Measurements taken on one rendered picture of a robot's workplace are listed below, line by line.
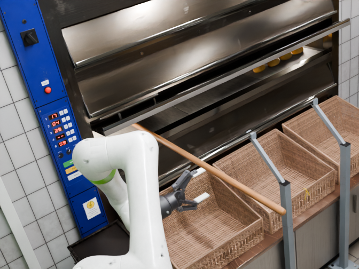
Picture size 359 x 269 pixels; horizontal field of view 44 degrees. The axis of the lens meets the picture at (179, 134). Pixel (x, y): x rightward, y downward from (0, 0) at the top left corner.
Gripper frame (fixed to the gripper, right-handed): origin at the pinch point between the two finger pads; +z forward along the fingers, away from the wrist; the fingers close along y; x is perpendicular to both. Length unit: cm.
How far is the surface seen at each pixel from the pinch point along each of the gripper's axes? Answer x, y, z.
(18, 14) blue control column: -51, -81, -40
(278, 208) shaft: 37.4, -1.4, 7.3
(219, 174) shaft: 2.6, -1.9, 7.5
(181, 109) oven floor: -70, 0, 39
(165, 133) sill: -54, 1, 16
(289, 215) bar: 6, 44, 46
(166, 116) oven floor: -70, 0, 28
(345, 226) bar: 6, 80, 92
